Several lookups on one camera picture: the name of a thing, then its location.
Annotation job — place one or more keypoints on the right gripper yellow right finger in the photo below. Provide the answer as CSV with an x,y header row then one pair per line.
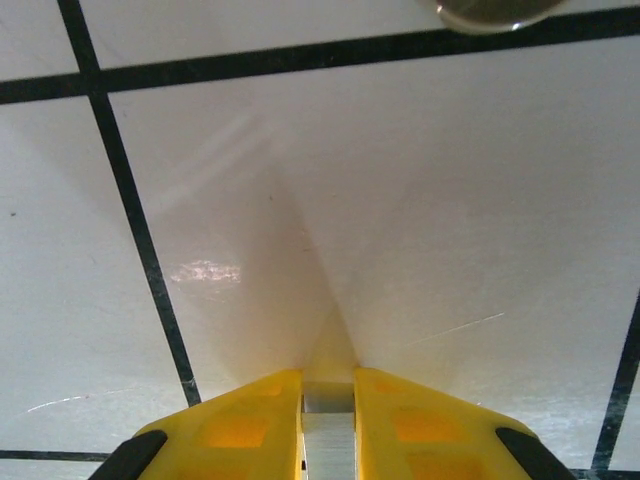
x,y
425,440

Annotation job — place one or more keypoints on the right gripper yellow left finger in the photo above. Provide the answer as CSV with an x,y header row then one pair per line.
x,y
225,435

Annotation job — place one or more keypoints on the grey staple strip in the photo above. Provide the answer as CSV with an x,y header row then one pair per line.
x,y
327,440

